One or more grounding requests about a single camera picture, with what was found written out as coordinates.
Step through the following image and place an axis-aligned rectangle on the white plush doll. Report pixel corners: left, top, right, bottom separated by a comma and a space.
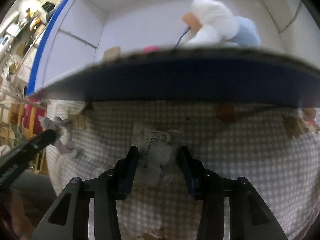
132, 123, 184, 187

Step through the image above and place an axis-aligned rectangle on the checkered bed sheet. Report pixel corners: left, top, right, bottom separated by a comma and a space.
46, 101, 319, 239

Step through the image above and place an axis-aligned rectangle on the blue white cardboard box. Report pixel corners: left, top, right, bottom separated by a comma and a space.
27, 0, 319, 108

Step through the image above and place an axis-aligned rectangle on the light blue plush toy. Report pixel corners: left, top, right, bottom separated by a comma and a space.
177, 0, 261, 48

